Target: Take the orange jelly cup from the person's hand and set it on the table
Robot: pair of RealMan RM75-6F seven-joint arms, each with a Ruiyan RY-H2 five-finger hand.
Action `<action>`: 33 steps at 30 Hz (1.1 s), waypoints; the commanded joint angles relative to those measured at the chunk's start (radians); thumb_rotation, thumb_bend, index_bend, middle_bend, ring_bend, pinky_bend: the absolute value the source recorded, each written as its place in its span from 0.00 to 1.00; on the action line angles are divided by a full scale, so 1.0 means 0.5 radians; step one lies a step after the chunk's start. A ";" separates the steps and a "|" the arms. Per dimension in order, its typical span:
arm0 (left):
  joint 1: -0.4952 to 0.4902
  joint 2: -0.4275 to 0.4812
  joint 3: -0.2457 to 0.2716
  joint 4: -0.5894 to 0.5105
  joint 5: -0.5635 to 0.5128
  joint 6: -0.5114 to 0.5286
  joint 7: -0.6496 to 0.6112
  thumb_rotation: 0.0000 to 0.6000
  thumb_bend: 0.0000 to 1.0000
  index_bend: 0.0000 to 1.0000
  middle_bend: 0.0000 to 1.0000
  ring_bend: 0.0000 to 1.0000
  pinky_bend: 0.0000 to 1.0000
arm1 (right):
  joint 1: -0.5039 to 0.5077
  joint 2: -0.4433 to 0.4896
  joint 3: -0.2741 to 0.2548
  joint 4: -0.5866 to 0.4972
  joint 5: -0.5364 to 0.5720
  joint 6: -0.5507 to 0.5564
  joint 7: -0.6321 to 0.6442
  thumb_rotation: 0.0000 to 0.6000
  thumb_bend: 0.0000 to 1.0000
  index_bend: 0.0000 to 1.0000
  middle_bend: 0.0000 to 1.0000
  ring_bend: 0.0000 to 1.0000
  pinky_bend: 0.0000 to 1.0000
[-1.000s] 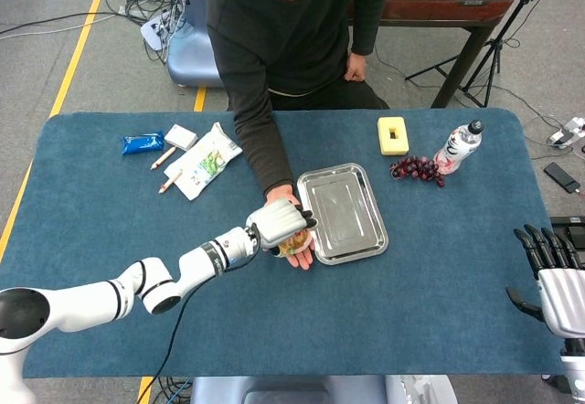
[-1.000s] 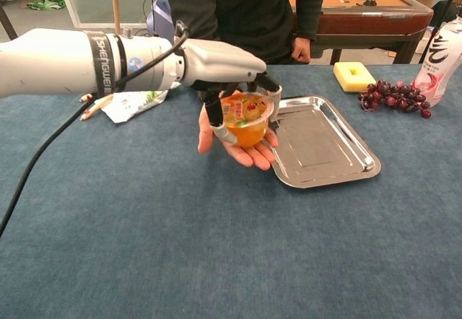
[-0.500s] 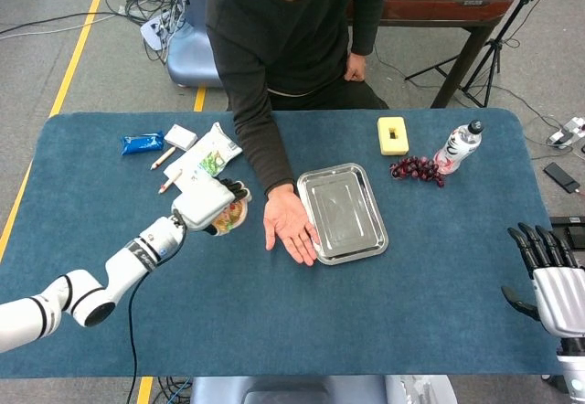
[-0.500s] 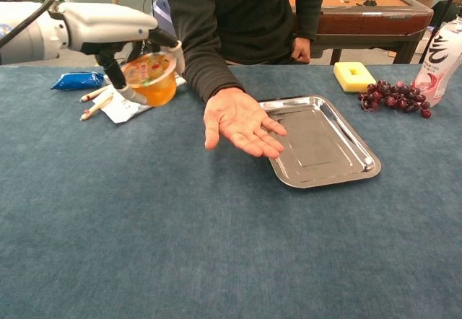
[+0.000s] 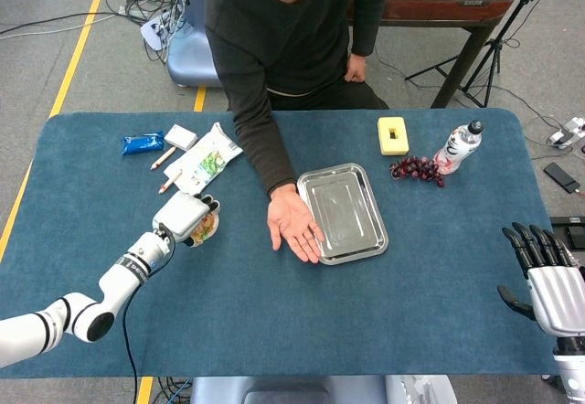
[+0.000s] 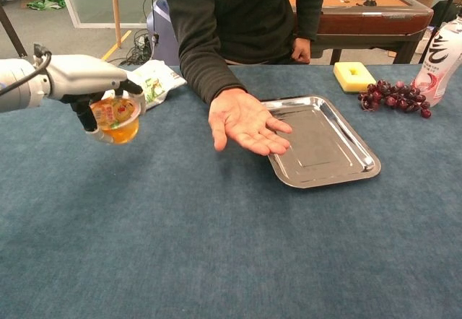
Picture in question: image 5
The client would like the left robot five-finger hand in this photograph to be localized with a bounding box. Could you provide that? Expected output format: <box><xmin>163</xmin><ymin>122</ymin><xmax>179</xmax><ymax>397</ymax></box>
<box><xmin>152</xmin><ymin>191</ymin><xmax>221</xmax><ymax>249</ymax></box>

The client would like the person's right hand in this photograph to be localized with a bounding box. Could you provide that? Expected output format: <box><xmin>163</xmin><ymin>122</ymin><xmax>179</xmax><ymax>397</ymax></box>
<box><xmin>266</xmin><ymin>188</ymin><xmax>326</xmax><ymax>264</ymax></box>

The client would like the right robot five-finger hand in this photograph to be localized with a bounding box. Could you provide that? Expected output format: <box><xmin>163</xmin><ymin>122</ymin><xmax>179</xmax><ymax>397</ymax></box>
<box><xmin>496</xmin><ymin>221</ymin><xmax>585</xmax><ymax>337</ymax></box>

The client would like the person's left hand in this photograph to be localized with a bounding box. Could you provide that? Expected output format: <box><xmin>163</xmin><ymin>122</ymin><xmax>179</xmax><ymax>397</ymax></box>
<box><xmin>343</xmin><ymin>52</ymin><xmax>367</xmax><ymax>83</ymax></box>

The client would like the bowl of food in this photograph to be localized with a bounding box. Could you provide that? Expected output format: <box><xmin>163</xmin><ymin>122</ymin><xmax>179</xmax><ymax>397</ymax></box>
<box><xmin>189</xmin><ymin>209</ymin><xmax>222</xmax><ymax>250</ymax></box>

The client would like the person's left sleeved forearm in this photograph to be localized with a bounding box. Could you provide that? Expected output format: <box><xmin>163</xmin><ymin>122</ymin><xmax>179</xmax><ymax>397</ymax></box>
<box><xmin>350</xmin><ymin>5</ymin><xmax>389</xmax><ymax>58</ymax></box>

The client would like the person's right sleeved forearm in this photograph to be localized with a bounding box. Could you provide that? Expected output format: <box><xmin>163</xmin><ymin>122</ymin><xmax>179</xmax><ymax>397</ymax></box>
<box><xmin>232</xmin><ymin>111</ymin><xmax>298</xmax><ymax>199</ymax></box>

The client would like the beige stick with red tip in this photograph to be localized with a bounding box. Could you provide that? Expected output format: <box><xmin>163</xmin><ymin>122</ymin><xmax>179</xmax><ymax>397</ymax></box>
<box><xmin>150</xmin><ymin>145</ymin><xmax>177</xmax><ymax>171</ymax></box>
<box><xmin>158</xmin><ymin>169</ymin><xmax>183</xmax><ymax>195</ymax></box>

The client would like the rectangular steel tray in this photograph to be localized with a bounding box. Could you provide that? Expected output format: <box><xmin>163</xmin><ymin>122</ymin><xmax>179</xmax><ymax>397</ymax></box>
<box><xmin>296</xmin><ymin>162</ymin><xmax>390</xmax><ymax>267</ymax></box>

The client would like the white green snack bag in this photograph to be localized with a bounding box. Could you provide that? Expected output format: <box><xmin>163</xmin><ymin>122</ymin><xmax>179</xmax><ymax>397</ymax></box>
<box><xmin>163</xmin><ymin>122</ymin><xmax>245</xmax><ymax>197</ymax></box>

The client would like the black foot pedal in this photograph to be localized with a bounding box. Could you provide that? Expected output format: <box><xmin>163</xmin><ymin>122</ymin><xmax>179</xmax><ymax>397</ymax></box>
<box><xmin>549</xmin><ymin>215</ymin><xmax>585</xmax><ymax>245</ymax></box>

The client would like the person in dark sweater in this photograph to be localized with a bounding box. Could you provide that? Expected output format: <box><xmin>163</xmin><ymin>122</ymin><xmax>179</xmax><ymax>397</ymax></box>
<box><xmin>204</xmin><ymin>0</ymin><xmax>394</xmax><ymax>197</ymax></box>

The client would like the small white box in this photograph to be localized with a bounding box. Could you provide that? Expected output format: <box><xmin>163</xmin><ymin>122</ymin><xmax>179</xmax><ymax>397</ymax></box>
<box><xmin>164</xmin><ymin>123</ymin><xmax>199</xmax><ymax>152</ymax></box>

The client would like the blue snack packet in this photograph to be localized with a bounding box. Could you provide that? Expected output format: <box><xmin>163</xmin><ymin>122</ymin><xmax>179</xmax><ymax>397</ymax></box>
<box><xmin>121</xmin><ymin>130</ymin><xmax>165</xmax><ymax>157</ymax></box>

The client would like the yellow sponge block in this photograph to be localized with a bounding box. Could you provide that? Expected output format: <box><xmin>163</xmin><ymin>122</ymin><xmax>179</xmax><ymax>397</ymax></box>
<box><xmin>377</xmin><ymin>116</ymin><xmax>409</xmax><ymax>156</ymax></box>

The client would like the blue table cloth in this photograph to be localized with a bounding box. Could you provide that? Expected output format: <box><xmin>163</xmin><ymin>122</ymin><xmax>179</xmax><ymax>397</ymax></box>
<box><xmin>0</xmin><ymin>108</ymin><xmax>570</xmax><ymax>380</ymax></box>

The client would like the brown wooden table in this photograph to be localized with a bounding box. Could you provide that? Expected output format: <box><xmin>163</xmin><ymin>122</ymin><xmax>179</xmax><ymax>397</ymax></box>
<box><xmin>349</xmin><ymin>0</ymin><xmax>517</xmax><ymax>109</ymax></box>

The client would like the bunch of dark red grapes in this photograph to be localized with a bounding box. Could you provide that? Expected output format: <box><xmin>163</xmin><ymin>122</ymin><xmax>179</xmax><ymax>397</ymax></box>
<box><xmin>389</xmin><ymin>155</ymin><xmax>446</xmax><ymax>188</ymax></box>

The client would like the black phone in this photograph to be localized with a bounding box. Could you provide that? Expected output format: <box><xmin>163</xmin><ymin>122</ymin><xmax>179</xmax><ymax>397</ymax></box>
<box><xmin>543</xmin><ymin>162</ymin><xmax>581</xmax><ymax>194</ymax></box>

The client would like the clear plastic drink bottle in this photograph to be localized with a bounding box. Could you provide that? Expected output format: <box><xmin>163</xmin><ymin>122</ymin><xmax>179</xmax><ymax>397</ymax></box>
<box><xmin>432</xmin><ymin>119</ymin><xmax>485</xmax><ymax>177</ymax></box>

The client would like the black tripod stand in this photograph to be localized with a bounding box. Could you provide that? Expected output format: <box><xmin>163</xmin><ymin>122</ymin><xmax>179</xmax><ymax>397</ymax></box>
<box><xmin>404</xmin><ymin>0</ymin><xmax>554</xmax><ymax>109</ymax></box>

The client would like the blue grey machine base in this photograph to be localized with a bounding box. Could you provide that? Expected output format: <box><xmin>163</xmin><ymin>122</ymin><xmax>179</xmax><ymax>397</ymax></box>
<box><xmin>166</xmin><ymin>0</ymin><xmax>225</xmax><ymax>89</ymax></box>

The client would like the white plug adapter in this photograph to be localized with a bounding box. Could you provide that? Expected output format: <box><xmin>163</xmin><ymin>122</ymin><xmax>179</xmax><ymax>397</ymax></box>
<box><xmin>547</xmin><ymin>118</ymin><xmax>585</xmax><ymax>147</ymax></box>

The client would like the blue grey robot torso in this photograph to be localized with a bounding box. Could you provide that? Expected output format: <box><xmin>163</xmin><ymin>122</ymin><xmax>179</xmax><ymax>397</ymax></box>
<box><xmin>189</xmin><ymin>375</ymin><xmax>458</xmax><ymax>404</ymax></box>

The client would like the white power strip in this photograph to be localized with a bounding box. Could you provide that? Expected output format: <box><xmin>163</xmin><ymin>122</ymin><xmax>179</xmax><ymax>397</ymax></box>
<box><xmin>139</xmin><ymin>15</ymin><xmax>175</xmax><ymax>51</ymax></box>

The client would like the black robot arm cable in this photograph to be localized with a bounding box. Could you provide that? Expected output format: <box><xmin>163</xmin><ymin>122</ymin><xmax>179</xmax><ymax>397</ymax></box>
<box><xmin>122</xmin><ymin>225</ymin><xmax>177</xmax><ymax>404</ymax></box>

